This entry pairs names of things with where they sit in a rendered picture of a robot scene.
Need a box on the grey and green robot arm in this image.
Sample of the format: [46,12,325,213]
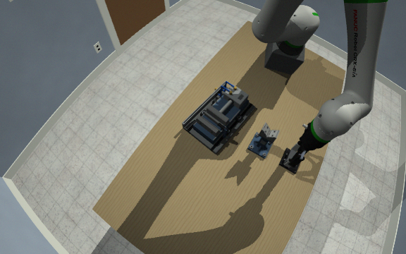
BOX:
[252,0,388,149]

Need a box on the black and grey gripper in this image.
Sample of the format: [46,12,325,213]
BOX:
[284,134,316,168]

